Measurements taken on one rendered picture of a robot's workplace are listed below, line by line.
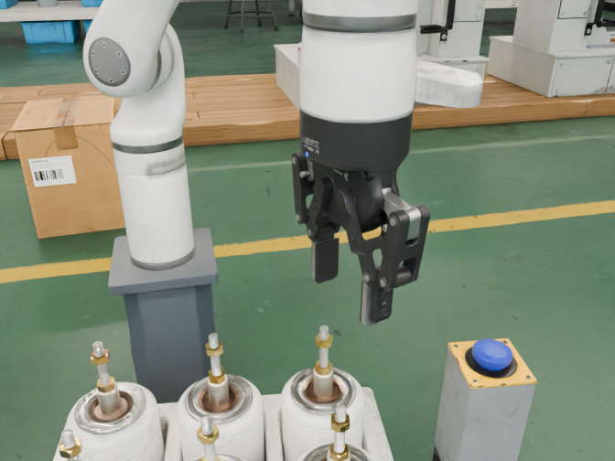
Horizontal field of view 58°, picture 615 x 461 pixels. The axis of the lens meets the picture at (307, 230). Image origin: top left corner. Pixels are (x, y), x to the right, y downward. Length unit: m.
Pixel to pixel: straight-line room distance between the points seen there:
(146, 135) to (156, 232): 0.13
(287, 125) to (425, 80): 1.89
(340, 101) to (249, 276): 1.02
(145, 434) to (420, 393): 0.54
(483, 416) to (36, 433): 0.72
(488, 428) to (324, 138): 0.40
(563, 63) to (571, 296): 1.58
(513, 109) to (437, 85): 2.25
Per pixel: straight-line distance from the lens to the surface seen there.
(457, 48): 2.59
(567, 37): 2.87
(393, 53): 0.34
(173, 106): 0.76
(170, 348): 0.86
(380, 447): 0.71
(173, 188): 0.76
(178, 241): 0.79
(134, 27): 0.68
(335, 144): 0.35
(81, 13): 4.87
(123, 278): 0.81
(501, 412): 0.64
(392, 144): 0.36
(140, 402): 0.68
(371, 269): 0.38
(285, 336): 1.15
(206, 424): 0.52
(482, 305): 1.29
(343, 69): 0.34
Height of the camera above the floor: 0.71
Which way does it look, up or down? 27 degrees down
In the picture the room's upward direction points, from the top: straight up
